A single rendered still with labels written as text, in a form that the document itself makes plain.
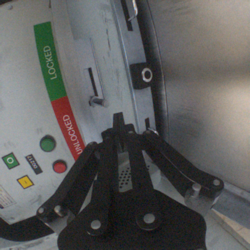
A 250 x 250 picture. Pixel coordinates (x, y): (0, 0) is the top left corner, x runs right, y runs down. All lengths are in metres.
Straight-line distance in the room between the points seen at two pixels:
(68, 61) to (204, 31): 0.25
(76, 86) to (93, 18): 0.17
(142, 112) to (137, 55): 0.14
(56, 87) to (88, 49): 0.10
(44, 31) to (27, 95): 0.13
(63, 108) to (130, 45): 0.20
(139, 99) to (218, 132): 0.20
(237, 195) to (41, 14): 0.59
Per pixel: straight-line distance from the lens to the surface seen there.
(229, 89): 0.26
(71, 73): 0.22
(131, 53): 0.32
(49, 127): 0.27
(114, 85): 0.29
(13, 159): 0.30
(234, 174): 0.35
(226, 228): 0.52
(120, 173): 0.30
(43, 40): 0.28
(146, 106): 0.34
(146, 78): 0.30
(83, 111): 0.23
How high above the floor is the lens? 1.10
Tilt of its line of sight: 25 degrees down
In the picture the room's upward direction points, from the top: 115 degrees counter-clockwise
